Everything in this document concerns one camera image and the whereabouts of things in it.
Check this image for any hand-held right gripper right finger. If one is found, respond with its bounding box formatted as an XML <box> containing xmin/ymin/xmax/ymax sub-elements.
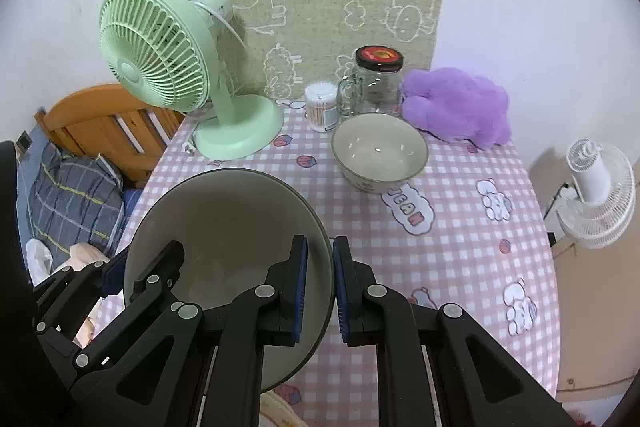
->
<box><xmin>333</xmin><ymin>235</ymin><xmax>576</xmax><ymax>427</ymax></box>

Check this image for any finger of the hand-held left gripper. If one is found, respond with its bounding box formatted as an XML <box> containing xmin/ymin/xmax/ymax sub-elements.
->
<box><xmin>32</xmin><ymin>259</ymin><xmax>126</xmax><ymax>339</ymax></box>
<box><xmin>70</xmin><ymin>241</ymin><xmax>186</xmax><ymax>373</ymax></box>

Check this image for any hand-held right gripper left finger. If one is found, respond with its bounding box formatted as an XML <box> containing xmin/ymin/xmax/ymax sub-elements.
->
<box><xmin>70</xmin><ymin>235</ymin><xmax>307</xmax><ymax>427</ymax></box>

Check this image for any grey ceramic bowl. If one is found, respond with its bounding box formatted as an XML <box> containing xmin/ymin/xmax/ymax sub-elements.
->
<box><xmin>331</xmin><ymin>113</ymin><xmax>430</xmax><ymax>194</ymax></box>
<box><xmin>122</xmin><ymin>168</ymin><xmax>336</xmax><ymax>394</ymax></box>

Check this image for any grey plaid blanket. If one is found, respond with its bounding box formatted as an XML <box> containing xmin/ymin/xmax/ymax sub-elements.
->
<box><xmin>27</xmin><ymin>141</ymin><xmax>126</xmax><ymax>269</ymax></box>

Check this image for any pink checkered tablecloth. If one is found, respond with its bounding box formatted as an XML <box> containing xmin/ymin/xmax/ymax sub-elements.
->
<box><xmin>92</xmin><ymin>98</ymin><xmax>563</xmax><ymax>427</ymax></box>

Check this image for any wooden chair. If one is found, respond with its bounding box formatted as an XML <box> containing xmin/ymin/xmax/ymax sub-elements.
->
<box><xmin>34</xmin><ymin>84</ymin><xmax>187</xmax><ymax>188</ymax></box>

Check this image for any cotton swab box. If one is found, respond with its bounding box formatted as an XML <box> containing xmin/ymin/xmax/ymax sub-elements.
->
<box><xmin>304</xmin><ymin>82</ymin><xmax>342</xmax><ymax>133</ymax></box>

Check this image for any glass jar with dark lid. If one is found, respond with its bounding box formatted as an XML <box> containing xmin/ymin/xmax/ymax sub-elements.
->
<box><xmin>337</xmin><ymin>46</ymin><xmax>405</xmax><ymax>118</ymax></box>

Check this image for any green desk fan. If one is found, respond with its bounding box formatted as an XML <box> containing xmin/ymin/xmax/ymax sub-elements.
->
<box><xmin>98</xmin><ymin>0</ymin><xmax>285</xmax><ymax>160</ymax></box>

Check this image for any purple plush toy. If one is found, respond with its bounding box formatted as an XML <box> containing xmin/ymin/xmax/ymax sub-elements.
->
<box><xmin>401</xmin><ymin>67</ymin><xmax>512</xmax><ymax>152</ymax></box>

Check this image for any white desk fan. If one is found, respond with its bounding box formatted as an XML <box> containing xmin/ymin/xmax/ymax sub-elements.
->
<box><xmin>554</xmin><ymin>137</ymin><xmax>636</xmax><ymax>251</ymax></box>

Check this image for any black fan cable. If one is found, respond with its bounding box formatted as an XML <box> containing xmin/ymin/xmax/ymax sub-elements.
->
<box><xmin>544</xmin><ymin>183</ymin><xmax>577</xmax><ymax>219</ymax></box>

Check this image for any white fan cable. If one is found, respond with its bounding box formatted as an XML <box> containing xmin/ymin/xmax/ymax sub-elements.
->
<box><xmin>186</xmin><ymin>0</ymin><xmax>247</xmax><ymax>54</ymax></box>

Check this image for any beige sheep-print wall mat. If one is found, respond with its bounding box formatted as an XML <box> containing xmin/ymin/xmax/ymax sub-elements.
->
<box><xmin>176</xmin><ymin>0</ymin><xmax>449</xmax><ymax>102</ymax></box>

